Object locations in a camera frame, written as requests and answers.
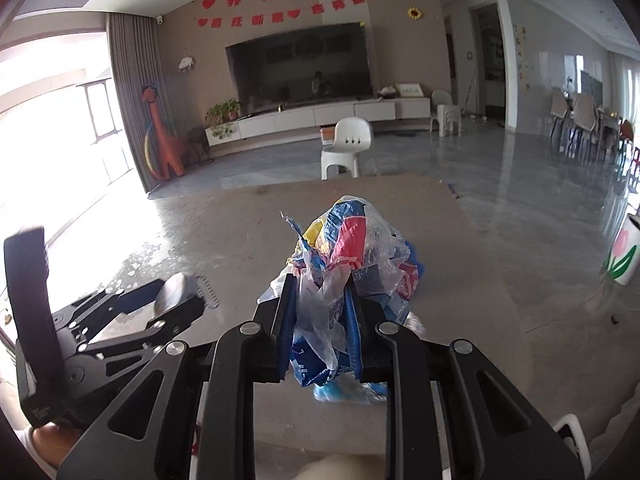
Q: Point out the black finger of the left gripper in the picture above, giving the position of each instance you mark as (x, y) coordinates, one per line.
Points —
(181, 300)

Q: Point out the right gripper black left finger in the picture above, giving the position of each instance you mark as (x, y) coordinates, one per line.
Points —
(190, 411)

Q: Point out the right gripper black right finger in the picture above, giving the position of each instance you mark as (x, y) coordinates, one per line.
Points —
(449, 407)

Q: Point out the colourful plastic bag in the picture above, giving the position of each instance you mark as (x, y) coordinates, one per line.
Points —
(349, 252)

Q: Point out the blue shoe covers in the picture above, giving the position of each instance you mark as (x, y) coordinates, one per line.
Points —
(347, 389)

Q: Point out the white tulip trash can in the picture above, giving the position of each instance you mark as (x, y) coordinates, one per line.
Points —
(622, 261)

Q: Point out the person's left hand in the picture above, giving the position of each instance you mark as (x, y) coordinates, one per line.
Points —
(49, 444)

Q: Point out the orange dinosaur toy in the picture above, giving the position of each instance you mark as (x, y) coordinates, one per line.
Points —
(162, 151)

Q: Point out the green potted plant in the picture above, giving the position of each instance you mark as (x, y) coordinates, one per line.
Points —
(220, 117)

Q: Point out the white plastic child chair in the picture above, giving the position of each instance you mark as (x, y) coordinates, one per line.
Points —
(342, 144)

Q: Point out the grey curtain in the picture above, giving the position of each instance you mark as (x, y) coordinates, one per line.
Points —
(135, 57)

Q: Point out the large black television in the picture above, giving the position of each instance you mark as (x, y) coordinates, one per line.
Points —
(298, 68)

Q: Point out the white tv cabinet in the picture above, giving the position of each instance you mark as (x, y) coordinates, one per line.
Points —
(304, 123)

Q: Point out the framed picture on cabinet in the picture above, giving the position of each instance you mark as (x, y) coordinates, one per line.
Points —
(412, 90)

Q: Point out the dining chairs and table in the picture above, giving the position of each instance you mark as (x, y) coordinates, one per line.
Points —
(582, 130)

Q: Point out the stacked white stools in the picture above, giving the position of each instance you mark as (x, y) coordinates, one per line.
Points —
(447, 116)

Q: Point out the white sheep wall decoration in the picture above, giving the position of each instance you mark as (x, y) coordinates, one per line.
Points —
(186, 63)

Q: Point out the yellow sunflower wall decoration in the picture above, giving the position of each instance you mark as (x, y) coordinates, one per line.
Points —
(414, 13)

